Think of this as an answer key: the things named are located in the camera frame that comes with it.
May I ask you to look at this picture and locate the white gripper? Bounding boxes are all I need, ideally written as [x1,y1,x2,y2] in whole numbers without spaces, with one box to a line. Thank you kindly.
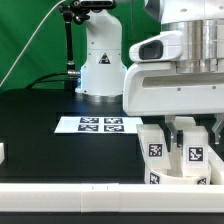
[123,62,224,151]

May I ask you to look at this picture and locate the white round stool seat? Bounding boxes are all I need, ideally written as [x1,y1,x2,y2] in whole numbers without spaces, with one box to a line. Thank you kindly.
[144,168,211,185]

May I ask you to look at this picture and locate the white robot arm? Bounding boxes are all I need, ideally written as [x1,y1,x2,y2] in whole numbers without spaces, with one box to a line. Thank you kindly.
[81,0,224,140]

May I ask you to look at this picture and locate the white paper marker sheet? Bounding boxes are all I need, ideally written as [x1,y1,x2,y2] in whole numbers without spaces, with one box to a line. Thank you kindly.
[55,116,142,134]

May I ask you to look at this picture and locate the white left block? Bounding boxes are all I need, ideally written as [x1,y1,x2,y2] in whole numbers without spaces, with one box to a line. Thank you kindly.
[0,143,5,164]

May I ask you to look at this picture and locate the white right rail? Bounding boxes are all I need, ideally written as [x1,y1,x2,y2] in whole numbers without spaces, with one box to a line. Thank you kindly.
[208,151,224,185]

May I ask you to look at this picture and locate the white rail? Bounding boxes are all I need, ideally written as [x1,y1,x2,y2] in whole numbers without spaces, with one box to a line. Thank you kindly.
[208,151,224,185]
[0,183,224,213]

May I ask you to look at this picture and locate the black camera on mount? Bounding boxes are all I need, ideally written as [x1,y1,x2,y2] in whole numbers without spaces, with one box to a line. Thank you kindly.
[73,0,116,10]

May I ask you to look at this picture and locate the black cable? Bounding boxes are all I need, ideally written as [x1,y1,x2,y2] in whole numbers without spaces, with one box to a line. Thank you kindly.
[25,72,81,90]

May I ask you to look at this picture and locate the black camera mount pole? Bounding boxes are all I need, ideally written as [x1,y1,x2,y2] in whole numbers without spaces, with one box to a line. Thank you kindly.
[59,3,80,94]

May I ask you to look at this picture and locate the white cable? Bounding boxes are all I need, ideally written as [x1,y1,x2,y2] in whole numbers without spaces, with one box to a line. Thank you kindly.
[0,0,68,88]

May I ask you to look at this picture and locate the white front rail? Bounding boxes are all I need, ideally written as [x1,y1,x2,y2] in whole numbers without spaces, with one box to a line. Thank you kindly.
[0,183,224,213]

